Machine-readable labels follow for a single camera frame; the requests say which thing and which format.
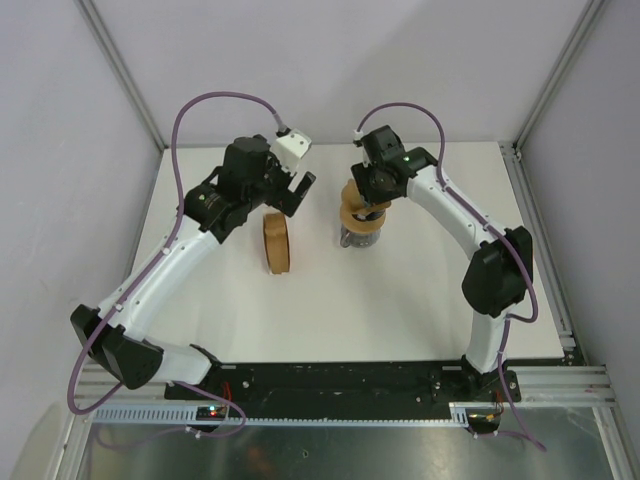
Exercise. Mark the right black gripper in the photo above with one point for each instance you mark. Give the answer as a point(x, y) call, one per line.
point(361, 174)

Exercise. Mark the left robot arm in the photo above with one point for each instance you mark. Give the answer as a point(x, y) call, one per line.
point(254, 172)

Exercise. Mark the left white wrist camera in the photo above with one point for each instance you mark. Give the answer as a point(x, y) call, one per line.
point(290, 149)

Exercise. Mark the left aluminium corner post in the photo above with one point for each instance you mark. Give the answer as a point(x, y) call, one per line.
point(117, 64)

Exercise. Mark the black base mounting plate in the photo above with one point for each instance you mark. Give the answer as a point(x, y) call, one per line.
point(443, 381)

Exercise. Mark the single brown coffee filter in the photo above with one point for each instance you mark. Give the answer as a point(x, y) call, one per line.
point(352, 206)

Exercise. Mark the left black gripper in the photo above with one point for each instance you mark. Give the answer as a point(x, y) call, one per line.
point(285, 199)

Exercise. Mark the aluminium corner post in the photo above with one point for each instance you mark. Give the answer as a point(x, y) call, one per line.
point(117, 64)
point(571, 49)

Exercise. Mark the glass coffee carafe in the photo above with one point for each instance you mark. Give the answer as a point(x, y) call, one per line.
point(350, 238)

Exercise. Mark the grey slotted cable duct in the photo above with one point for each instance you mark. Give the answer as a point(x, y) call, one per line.
point(209, 415)

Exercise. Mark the right aluminium corner post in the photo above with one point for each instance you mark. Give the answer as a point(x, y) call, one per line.
point(571, 49)

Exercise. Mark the wooden dripper ring holder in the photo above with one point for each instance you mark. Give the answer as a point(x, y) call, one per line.
point(361, 226)

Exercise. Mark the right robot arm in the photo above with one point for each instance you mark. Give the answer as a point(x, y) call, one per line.
point(500, 272)

